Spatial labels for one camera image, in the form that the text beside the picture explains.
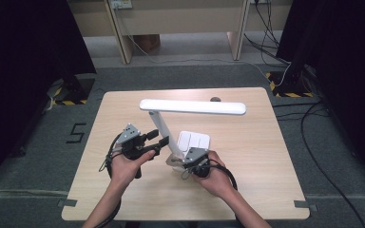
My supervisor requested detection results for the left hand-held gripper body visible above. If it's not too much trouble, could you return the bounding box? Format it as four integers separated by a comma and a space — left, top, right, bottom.
117, 123, 157, 161

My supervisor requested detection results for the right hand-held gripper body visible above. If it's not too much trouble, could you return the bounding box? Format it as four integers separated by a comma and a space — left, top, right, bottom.
182, 146, 212, 179

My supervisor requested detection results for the white desk lamp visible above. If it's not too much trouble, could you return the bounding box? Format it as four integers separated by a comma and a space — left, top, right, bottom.
139, 98, 247, 174

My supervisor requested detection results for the person's left hand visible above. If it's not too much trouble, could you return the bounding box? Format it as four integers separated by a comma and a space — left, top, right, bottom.
109, 149, 157, 188

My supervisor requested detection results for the person's right hand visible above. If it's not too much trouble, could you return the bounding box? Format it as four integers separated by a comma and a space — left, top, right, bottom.
191, 150, 236, 199

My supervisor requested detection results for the black stand base striped tape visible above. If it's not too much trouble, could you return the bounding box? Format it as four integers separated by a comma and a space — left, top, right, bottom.
54, 74, 96, 106
265, 70, 315, 99

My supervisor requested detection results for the grey tape piece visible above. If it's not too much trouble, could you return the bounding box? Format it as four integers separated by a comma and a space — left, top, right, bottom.
294, 199, 318, 213
57, 199, 78, 208

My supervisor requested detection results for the brown cardboard box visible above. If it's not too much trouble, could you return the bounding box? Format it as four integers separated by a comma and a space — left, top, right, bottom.
132, 33, 161, 53

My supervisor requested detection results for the light wooden desk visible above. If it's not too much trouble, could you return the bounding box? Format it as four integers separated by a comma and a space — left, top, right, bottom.
67, 0, 294, 66

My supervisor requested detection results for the black curtain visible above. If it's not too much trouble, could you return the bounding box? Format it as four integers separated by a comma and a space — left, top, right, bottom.
275, 0, 365, 194
0, 0, 97, 191

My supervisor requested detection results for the left hand-held gripper cable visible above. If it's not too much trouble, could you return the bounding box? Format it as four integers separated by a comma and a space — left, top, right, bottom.
94, 132, 124, 228

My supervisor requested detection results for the hand-held gripper cable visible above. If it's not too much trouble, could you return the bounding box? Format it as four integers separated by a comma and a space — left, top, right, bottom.
94, 132, 124, 228
213, 158, 239, 192

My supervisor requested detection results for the right hand-held gripper cable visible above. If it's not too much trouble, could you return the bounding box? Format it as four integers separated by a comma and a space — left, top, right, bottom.
213, 158, 239, 192

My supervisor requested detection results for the long white cable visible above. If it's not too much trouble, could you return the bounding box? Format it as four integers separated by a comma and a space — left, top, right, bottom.
120, 9, 274, 84

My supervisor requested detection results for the long black cable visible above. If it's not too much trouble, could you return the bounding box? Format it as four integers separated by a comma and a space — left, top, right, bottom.
299, 100, 365, 228

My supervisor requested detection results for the wall power socket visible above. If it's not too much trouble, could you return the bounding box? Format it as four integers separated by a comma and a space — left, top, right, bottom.
109, 0, 133, 10

